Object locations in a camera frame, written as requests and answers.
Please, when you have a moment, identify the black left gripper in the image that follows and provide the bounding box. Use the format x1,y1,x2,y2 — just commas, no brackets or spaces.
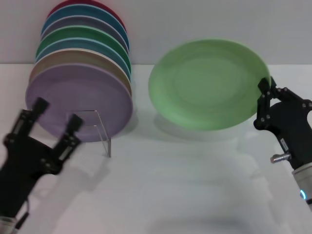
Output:
0,97,83,217

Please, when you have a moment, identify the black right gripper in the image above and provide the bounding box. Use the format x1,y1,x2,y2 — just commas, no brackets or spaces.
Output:
253,77,312,170

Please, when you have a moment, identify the light green plate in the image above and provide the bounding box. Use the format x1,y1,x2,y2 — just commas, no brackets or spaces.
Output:
148,38,272,131

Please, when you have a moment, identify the lilac plate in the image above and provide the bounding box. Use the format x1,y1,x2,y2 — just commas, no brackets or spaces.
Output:
25,62,134,142

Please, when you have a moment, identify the clear acrylic plate rack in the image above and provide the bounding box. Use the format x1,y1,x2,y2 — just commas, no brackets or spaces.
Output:
65,110,112,158

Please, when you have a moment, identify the beige plate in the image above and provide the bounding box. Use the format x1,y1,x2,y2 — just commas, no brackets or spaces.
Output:
28,48,134,98

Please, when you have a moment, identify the light blue plate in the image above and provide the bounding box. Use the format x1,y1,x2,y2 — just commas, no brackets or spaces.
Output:
35,37,132,81

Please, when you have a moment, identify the dark green plate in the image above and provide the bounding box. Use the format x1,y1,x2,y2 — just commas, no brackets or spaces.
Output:
35,24,132,74

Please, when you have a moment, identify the grey plate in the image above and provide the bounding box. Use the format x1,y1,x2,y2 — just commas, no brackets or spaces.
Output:
40,15,130,53

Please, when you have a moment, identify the teal plate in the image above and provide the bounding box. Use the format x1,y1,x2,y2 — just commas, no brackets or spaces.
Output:
40,4,129,49

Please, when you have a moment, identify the maroon plate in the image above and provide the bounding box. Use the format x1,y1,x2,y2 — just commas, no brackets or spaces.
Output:
47,0,127,32

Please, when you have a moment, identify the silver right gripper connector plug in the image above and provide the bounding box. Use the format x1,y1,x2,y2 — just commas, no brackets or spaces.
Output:
270,153,291,163

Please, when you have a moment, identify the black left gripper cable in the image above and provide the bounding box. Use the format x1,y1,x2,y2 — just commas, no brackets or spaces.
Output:
14,198,30,230

